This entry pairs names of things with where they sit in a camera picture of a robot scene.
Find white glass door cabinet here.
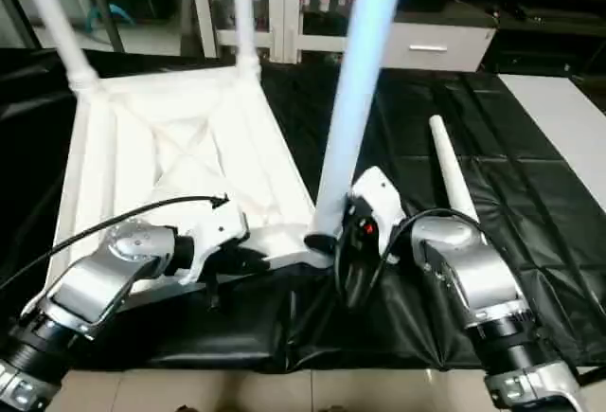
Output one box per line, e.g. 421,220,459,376
187,0,370,66

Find black work mat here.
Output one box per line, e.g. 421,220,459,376
0,46,606,375

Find grey pole stand blue brackets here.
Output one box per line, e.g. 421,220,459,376
84,0,134,53

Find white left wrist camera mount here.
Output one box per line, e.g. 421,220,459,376
178,201,251,286

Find black low desk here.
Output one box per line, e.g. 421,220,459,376
452,0,606,75

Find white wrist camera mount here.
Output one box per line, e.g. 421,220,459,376
178,201,251,286
348,165,407,260

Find white flat board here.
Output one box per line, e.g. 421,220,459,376
499,73,606,186

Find white plastic table leg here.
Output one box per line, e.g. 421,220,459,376
7,0,100,94
428,116,480,224
230,0,262,77
306,0,412,245

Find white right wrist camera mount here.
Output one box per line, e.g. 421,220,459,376
348,165,407,260

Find black metal table frame leg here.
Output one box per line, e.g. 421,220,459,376
572,362,606,387

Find white drawer cabinet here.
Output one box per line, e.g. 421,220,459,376
378,9,497,73

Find white plastic table top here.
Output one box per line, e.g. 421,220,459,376
45,62,340,299

